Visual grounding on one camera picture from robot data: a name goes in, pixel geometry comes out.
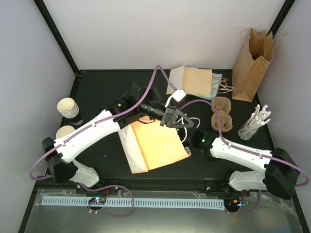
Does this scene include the orange paper bag white handles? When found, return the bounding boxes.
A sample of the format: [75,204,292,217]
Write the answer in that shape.
[118,116,191,174]

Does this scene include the brown pulp cup carrier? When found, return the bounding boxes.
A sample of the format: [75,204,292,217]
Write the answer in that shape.
[211,97,233,132]

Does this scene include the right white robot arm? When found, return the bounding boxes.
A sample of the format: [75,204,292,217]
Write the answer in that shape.
[190,130,299,200]

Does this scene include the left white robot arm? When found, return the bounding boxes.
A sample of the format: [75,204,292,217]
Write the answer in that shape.
[42,83,194,194]

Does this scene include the tan flat paper bag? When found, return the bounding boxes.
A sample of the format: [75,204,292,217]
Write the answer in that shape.
[166,65,231,96]

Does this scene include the light blue flat paper bag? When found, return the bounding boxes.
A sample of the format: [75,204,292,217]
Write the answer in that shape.
[184,67,223,100]

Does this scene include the white stirrer bundle in cup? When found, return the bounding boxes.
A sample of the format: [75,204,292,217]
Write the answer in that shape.
[238,104,272,140]

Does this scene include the standing brown paper bag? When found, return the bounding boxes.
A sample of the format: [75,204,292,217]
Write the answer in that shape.
[232,29,286,102]

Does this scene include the far white paper cup stack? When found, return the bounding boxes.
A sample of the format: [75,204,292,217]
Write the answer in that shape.
[57,98,84,126]

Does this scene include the white paper cup stack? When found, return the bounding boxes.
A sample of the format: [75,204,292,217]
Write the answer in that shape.
[55,125,75,139]
[57,98,84,126]

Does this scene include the near white paper cup stack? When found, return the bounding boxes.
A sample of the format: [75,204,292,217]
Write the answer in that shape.
[55,125,75,139]

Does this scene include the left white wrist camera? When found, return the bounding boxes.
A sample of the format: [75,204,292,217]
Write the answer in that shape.
[165,89,187,108]

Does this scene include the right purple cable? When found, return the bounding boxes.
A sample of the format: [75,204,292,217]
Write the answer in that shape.
[181,99,311,187]

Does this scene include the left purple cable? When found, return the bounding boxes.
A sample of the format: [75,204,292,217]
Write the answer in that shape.
[29,65,180,181]

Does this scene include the light blue cable duct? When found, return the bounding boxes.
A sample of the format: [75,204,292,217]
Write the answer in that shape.
[41,196,225,210]

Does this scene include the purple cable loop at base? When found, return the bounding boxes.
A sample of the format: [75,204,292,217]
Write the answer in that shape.
[80,183,136,216]

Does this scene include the right black frame post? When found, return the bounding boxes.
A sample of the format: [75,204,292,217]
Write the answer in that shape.
[267,0,296,37]

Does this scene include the black frame post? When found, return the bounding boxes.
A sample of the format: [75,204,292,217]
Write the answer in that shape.
[267,0,296,37]
[34,0,79,74]

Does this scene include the left black frame post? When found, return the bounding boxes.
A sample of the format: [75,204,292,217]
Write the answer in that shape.
[34,0,79,74]

